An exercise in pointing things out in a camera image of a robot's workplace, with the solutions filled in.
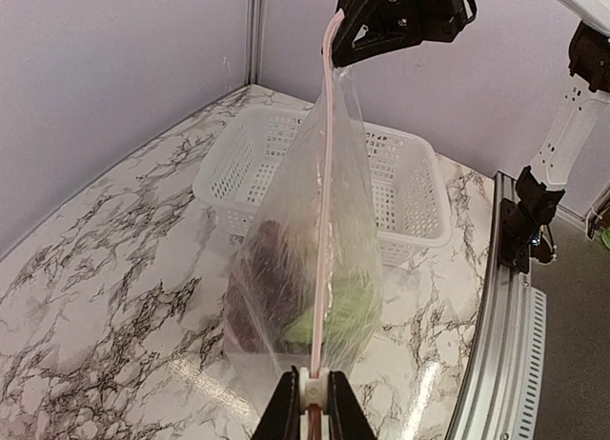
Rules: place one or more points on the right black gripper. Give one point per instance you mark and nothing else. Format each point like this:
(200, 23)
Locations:
(374, 27)

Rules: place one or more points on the dark red toy grapes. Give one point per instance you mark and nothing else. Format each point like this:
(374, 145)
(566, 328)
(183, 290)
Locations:
(268, 292)

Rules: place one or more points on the white plastic basket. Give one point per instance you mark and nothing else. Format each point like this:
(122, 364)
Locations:
(411, 203)

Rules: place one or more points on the right aluminium frame post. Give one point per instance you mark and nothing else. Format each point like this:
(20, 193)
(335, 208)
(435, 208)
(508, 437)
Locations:
(254, 41)

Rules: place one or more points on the clear zip top bag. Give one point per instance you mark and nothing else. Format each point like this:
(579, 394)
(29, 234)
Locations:
(321, 195)

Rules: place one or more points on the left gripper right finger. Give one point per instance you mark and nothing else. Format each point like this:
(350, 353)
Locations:
(346, 418)

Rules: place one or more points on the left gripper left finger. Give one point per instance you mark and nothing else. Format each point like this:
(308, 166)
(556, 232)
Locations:
(282, 417)

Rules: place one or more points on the front aluminium rail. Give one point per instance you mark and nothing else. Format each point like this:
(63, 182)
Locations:
(499, 396)

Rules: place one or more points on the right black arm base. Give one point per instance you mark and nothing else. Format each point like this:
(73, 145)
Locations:
(521, 221)

